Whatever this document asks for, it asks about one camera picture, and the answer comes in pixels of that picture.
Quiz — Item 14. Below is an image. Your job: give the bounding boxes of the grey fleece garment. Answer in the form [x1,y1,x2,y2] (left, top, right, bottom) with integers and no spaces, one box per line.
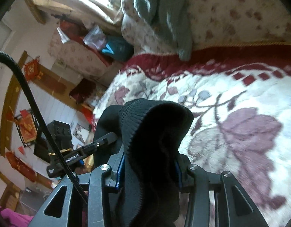
[133,0,193,61]

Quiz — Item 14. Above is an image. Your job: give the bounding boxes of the black knit pants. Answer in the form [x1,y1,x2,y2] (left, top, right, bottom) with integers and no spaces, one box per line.
[94,99,194,226]

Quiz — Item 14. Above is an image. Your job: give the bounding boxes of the red white floral blanket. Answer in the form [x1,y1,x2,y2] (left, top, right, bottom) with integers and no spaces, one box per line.
[92,44,291,226]

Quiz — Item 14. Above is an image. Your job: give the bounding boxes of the red framed wall picture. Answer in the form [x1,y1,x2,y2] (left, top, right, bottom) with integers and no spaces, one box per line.
[6,107,39,148]

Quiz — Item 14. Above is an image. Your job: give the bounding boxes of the magenta sleeve forearm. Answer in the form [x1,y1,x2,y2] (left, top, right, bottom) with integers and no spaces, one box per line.
[0,207,33,227]

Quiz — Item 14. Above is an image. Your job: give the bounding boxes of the floral beige quilt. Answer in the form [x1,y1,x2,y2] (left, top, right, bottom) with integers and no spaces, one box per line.
[122,0,291,54]

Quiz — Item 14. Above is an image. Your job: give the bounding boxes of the clear plastic bag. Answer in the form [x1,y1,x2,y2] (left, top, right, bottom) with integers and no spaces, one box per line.
[83,25,107,51]

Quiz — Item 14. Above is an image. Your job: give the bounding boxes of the red chinese knot decoration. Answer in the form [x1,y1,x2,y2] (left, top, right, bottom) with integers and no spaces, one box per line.
[24,56,43,81]

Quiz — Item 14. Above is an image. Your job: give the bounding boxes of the black cable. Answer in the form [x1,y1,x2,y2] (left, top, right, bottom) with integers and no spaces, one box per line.
[0,50,90,205]

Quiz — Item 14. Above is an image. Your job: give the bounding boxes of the teal plastic bag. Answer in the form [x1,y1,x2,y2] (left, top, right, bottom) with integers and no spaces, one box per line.
[101,36,134,62]

